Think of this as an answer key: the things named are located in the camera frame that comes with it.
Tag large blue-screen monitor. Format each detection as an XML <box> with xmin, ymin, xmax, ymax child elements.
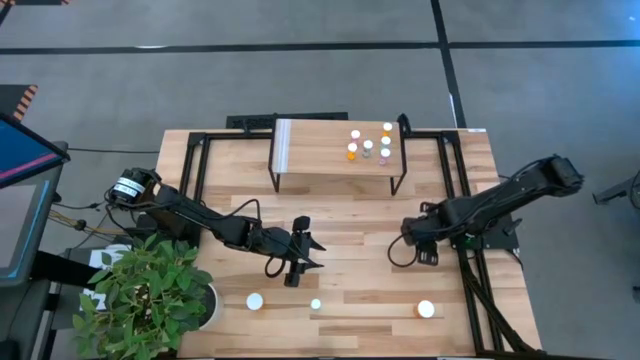
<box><xmin>0</xmin><ymin>112</ymin><xmax>71</xmax><ymax>190</ymax></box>

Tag grey tilted display panel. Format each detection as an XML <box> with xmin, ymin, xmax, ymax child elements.
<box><xmin>0</xmin><ymin>164</ymin><xmax>66</xmax><ymax>289</ymax></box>

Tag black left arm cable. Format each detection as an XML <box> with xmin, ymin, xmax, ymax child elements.
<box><xmin>199</xmin><ymin>198</ymin><xmax>289</xmax><ymax>279</ymax></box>

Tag black aluminium rig frame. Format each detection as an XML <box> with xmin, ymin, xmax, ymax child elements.
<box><xmin>177</xmin><ymin>113</ymin><xmax>546</xmax><ymax>359</ymax></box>

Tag white printed sign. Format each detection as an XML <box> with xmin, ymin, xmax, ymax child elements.
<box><xmin>87</xmin><ymin>243</ymin><xmax>132</xmax><ymax>269</ymax></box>

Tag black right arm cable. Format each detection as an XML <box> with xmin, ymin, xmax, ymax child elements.
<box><xmin>386</xmin><ymin>232</ymin><xmax>422</xmax><ymax>269</ymax></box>

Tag black orange striped mat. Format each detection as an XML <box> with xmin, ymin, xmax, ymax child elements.
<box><xmin>0</xmin><ymin>83</ymin><xmax>39</xmax><ymax>123</ymax></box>

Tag black chair base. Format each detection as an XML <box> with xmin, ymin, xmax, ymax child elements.
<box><xmin>592</xmin><ymin>169</ymin><xmax>640</xmax><ymax>211</ymax></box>

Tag green plant in white pot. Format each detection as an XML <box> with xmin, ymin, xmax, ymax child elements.
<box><xmin>71</xmin><ymin>232</ymin><xmax>221</xmax><ymax>360</ymax></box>

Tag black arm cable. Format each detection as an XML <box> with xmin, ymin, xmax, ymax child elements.
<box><xmin>386</xmin><ymin>232</ymin><xmax>422</xmax><ymax>269</ymax></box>
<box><xmin>199</xmin><ymin>198</ymin><xmax>289</xmax><ymax>279</ymax></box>

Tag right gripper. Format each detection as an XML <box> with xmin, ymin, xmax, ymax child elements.
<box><xmin>401</xmin><ymin>200</ymin><xmax>442</xmax><ymax>268</ymax></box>

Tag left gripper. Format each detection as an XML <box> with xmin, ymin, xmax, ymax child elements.
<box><xmin>249</xmin><ymin>214</ymin><xmax>327</xmax><ymax>289</ymax></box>

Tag wooden shelf black metal legs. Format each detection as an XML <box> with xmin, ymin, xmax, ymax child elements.
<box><xmin>267</xmin><ymin>115</ymin><xmax>409</xmax><ymax>197</ymax></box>

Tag black equipment stand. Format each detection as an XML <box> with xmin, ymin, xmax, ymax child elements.
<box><xmin>0</xmin><ymin>249</ymin><xmax>106</xmax><ymax>360</ymax></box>

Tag yellow cable bundle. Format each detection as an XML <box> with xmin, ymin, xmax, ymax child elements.
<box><xmin>47</xmin><ymin>208</ymin><xmax>126</xmax><ymax>237</ymax></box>

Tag black floor cable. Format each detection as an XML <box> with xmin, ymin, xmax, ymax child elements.
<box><xmin>67</xmin><ymin>146</ymin><xmax>162</xmax><ymax>155</ymax></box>

